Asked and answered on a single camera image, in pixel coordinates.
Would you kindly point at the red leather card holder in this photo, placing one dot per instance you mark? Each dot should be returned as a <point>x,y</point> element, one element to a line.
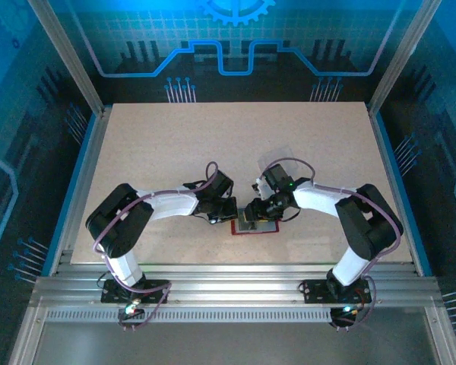
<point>270,227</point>

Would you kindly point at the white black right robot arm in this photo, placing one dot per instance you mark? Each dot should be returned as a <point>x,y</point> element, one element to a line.
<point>319,199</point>

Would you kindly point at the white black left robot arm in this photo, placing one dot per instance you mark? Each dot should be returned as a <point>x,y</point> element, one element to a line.
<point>171,207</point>

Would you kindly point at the transparent plastic card sleeve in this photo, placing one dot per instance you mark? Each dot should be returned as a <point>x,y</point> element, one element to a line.
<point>279,154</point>

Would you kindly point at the small LED circuit board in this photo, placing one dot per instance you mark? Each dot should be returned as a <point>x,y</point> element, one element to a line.
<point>346,311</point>
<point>131,310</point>

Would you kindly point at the grey metal lower sheet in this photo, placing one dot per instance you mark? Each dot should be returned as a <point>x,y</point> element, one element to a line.
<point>228,346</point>

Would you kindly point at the blue gear print back panel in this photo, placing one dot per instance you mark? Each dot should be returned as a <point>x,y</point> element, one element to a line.
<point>228,38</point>

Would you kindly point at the blue circuit print side panel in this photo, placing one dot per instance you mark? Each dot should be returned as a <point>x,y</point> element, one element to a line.
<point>15,152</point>
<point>441,152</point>

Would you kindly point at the aluminium frame cross beam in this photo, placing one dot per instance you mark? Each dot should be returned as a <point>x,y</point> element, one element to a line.
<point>232,285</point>

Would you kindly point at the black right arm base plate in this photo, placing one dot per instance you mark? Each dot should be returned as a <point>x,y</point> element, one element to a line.
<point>315,291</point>

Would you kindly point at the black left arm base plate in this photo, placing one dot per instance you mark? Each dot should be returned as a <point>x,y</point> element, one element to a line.
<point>156,291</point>

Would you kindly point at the aluminium side rail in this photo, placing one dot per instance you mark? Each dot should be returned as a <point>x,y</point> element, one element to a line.
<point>399,190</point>
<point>80,190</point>

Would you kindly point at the aluminium frame post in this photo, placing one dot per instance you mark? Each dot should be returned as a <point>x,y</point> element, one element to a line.
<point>66,57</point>
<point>403,57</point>

